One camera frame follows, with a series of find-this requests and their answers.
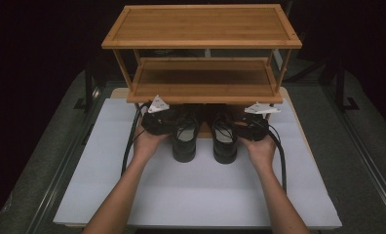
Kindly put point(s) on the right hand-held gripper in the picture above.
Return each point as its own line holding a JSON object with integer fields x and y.
{"x": 252, "y": 128}

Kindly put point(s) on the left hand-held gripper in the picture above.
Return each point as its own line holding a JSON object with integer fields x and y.
{"x": 157, "y": 122}

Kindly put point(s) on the black leather shoe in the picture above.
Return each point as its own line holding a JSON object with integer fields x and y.
{"x": 184, "y": 146}
{"x": 225, "y": 149}

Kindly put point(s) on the wooden three-tier shoe rack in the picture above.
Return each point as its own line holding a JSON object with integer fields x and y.
{"x": 200, "y": 26}

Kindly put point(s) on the person's right hand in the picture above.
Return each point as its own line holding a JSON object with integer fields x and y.
{"x": 261, "y": 151}

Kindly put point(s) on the person's left hand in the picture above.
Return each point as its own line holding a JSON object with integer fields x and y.
{"x": 147, "y": 144}

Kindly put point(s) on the black metal stand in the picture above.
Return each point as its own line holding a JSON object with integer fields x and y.
{"x": 341, "y": 91}
{"x": 88, "y": 87}

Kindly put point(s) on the white table mat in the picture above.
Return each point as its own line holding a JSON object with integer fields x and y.
{"x": 194, "y": 195}

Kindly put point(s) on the aluminium frame rail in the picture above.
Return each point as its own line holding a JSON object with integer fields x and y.
{"x": 61, "y": 172}
{"x": 369, "y": 156}

